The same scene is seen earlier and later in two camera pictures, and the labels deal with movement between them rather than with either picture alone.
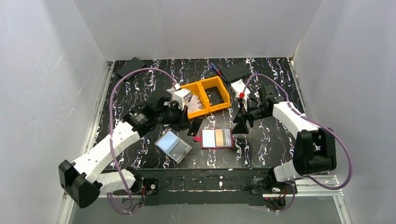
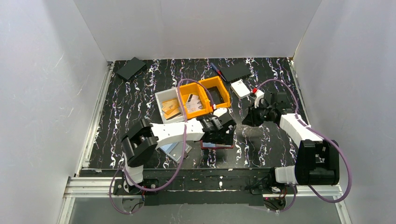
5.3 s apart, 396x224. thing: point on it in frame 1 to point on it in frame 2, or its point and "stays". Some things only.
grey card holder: (175, 148) stays
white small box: (238, 87) stays
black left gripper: (181, 114) to (217, 135)
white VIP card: (194, 103) stays
